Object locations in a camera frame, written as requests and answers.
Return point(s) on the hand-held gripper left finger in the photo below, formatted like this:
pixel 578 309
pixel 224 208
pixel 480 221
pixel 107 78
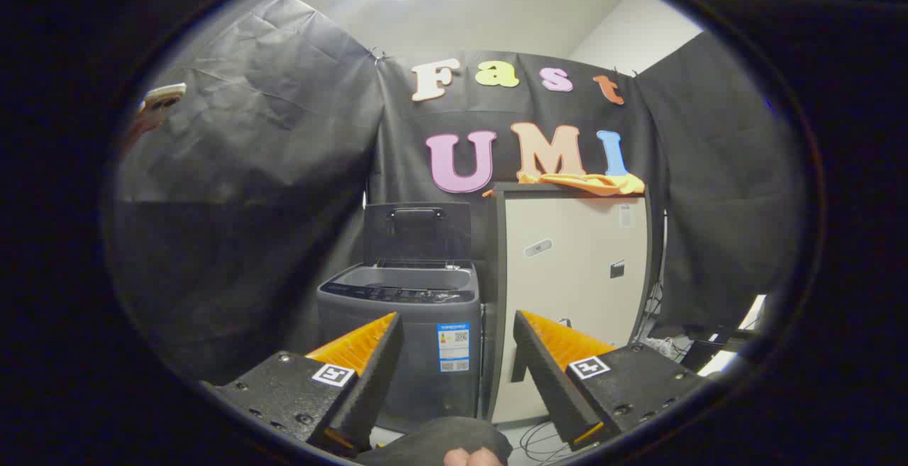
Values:
pixel 376 374

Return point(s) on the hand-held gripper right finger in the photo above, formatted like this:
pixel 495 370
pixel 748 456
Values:
pixel 543 374

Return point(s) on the grey washing machine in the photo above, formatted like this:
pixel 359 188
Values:
pixel 425 310

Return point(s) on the orange button shirt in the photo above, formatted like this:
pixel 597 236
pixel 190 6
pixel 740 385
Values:
pixel 596 184

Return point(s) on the person's dark sleeve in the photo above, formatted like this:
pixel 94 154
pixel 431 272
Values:
pixel 440 437

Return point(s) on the black stand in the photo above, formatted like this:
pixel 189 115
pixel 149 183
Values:
pixel 709 349

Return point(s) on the black backdrop cloth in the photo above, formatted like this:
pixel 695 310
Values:
pixel 284 168

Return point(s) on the pale rimmed device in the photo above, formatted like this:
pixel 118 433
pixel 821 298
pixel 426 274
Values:
pixel 162 101

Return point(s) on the beige cabinet with dark frame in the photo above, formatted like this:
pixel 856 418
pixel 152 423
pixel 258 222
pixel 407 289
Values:
pixel 567 274

